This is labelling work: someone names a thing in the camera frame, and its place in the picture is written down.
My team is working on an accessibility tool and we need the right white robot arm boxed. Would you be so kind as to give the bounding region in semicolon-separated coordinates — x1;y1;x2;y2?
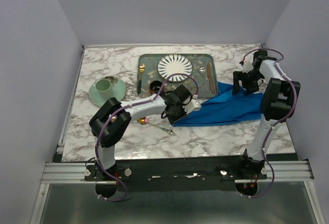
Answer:
232;48;301;179

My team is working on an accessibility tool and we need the green cup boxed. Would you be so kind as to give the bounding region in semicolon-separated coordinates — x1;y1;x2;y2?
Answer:
95;78;113;101

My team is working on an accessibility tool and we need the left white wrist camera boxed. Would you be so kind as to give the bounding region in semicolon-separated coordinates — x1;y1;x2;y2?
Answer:
183;99;202;114

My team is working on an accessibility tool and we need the gold fork green handle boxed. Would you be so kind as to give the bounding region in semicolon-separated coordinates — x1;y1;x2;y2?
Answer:
137;64;145;94

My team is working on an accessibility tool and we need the iridescent gold spoon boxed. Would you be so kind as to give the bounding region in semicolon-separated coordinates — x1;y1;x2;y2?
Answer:
137;117;174;135

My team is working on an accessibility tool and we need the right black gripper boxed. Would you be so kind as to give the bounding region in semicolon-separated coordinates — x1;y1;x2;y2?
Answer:
231;70;264;96

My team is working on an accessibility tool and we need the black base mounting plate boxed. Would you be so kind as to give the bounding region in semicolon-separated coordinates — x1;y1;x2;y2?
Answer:
85;156;267;192

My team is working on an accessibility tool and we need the orange black mug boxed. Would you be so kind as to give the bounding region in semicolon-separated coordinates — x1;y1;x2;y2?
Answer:
149;81;165;95

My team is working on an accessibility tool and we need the white blue striped plate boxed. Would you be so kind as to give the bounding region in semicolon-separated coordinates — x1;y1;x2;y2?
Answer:
157;54;193;83

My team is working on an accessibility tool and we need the green saucer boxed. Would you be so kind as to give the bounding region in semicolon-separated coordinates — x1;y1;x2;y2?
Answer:
88;76;126;106

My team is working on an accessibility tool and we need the blue cloth napkin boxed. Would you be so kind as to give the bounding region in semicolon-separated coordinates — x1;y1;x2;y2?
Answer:
173;82;263;127

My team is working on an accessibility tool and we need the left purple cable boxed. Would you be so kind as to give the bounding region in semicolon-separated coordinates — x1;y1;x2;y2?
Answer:
94;73;199;202

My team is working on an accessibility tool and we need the green floral serving tray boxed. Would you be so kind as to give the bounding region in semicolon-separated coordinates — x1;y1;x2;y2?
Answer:
137;53;219;99

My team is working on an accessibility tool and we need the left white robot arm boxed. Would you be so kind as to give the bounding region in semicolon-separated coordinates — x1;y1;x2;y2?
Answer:
89;85;201;180

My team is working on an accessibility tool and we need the silver spoon on tray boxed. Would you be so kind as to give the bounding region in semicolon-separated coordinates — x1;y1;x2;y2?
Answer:
198;66;209;92

